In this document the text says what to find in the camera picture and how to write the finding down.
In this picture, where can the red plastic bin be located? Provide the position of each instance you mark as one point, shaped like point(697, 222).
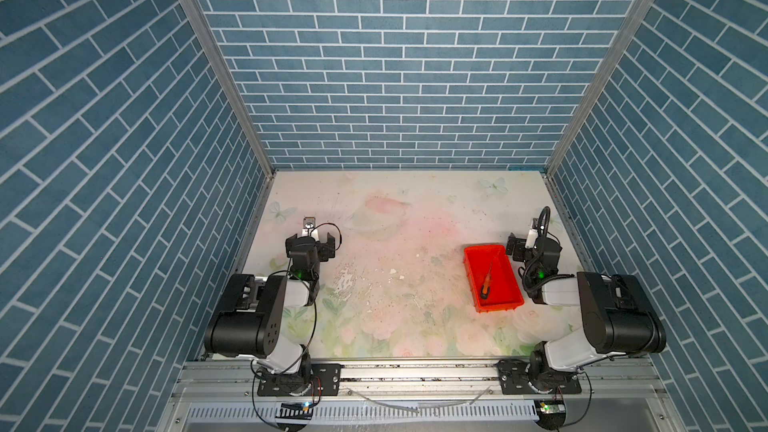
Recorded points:
point(505, 293)

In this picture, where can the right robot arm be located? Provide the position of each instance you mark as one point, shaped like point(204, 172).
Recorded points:
point(617, 318)

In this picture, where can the white vented cable duct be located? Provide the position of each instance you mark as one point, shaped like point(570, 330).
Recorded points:
point(362, 412)

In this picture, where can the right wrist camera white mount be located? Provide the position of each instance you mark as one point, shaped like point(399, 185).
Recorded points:
point(532, 234)

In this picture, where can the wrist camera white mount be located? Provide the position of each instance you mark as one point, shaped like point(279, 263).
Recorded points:
point(532, 234)
point(309, 227)

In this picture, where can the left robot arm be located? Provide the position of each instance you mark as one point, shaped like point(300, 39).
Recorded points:
point(247, 319)

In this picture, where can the aluminium corner post right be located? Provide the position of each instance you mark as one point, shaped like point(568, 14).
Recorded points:
point(617, 48)

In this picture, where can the aluminium corner post left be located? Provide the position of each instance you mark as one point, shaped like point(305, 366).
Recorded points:
point(207, 40)

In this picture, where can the aluminium corner post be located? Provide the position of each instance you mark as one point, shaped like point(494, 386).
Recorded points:
point(617, 48)
point(207, 40)

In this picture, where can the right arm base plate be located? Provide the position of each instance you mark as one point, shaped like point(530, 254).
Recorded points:
point(519, 377)

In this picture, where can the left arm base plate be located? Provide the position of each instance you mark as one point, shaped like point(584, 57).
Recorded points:
point(325, 378)

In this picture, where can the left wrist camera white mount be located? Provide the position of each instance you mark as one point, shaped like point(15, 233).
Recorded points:
point(309, 227)

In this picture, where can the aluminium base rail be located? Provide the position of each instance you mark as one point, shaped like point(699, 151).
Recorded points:
point(618, 395)

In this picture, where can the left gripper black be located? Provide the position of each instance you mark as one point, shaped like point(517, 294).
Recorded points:
point(326, 250)

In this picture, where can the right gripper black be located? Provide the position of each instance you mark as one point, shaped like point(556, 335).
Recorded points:
point(520, 243)

